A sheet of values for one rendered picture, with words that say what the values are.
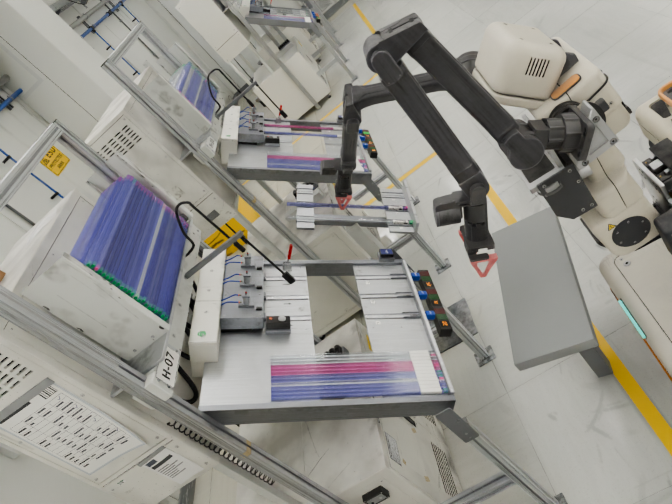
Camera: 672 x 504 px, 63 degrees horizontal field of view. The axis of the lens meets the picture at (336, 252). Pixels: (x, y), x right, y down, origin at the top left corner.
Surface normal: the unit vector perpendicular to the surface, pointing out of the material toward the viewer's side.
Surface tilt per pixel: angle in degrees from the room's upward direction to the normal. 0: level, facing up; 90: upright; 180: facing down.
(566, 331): 0
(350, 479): 0
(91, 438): 93
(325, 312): 90
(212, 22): 90
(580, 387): 0
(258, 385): 43
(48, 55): 90
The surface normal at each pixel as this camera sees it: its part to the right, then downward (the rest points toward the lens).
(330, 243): 0.11, 0.55
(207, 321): 0.07, -0.83
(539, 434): -0.62, -0.61
